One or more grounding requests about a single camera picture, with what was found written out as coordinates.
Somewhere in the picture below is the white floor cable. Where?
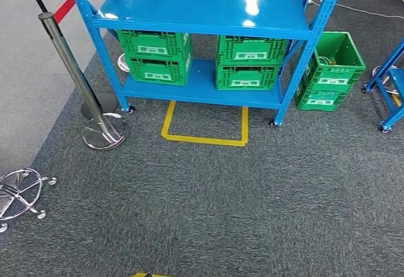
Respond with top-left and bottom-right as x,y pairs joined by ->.
310,0 -> 404,20

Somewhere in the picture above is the black round swivel stool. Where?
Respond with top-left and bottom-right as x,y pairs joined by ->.
0,168 -> 57,234

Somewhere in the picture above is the black pole stanchion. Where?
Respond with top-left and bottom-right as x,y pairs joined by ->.
19,0 -> 118,121

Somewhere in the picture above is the green plastic crate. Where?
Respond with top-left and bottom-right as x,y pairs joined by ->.
216,35 -> 288,67
126,52 -> 193,87
116,29 -> 193,61
303,32 -> 367,95
215,62 -> 281,91
294,83 -> 349,112

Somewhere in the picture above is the blue metal shelf rack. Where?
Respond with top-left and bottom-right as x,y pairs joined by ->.
63,0 -> 349,127

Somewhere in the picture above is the blue wheeled metal frame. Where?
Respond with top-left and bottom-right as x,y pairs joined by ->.
361,38 -> 404,134

